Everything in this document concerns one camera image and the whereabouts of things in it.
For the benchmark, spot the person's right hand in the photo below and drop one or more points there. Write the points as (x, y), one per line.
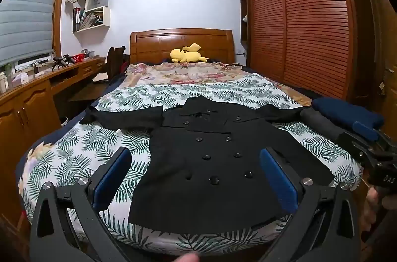
(373, 209)

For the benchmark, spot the navy folded cloth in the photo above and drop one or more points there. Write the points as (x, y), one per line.
(341, 113)

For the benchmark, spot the hanging keys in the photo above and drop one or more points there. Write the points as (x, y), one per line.
(382, 87)

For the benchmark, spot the wall socket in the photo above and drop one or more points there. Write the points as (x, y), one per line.
(241, 53)

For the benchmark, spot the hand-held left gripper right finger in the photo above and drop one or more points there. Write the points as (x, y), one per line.
(279, 181)

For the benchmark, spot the black tripod device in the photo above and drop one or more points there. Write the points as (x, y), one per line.
(62, 60)

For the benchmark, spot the grey folded cloth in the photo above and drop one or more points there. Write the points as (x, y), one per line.
(319, 122)

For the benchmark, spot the floral blanket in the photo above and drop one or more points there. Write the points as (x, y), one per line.
(186, 73)

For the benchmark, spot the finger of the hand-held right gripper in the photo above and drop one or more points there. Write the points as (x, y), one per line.
(352, 144)
(367, 129)

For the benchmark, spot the person's left hand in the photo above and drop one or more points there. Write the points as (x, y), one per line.
(187, 258)

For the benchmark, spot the wooden slatted wardrobe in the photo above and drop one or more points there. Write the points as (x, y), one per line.
(297, 17)

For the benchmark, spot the yellow plush toy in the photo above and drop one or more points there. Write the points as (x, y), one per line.
(186, 54)

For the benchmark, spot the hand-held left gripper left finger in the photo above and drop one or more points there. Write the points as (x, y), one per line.
(111, 178)

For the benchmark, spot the white wall shelf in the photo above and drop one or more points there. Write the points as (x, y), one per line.
(105, 20)

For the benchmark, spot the wooden bed headboard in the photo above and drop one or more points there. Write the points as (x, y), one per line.
(155, 45)

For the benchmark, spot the leaf print bed sheet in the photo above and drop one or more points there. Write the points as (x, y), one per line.
(77, 163)

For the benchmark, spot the brown bed mat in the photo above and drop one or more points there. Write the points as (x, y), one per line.
(302, 97)

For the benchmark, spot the white round ornament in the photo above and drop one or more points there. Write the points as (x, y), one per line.
(245, 18)

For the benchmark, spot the wooden chair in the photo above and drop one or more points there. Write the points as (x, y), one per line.
(114, 63)

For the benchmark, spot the black button coat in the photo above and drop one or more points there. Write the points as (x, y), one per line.
(211, 181)

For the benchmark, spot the grey window blind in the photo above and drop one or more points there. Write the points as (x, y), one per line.
(28, 11)

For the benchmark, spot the red basket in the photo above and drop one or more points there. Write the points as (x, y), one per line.
(78, 57)

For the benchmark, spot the pink tissue box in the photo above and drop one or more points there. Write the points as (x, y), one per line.
(20, 79)

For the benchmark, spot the wooden desk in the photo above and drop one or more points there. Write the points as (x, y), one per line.
(31, 101)

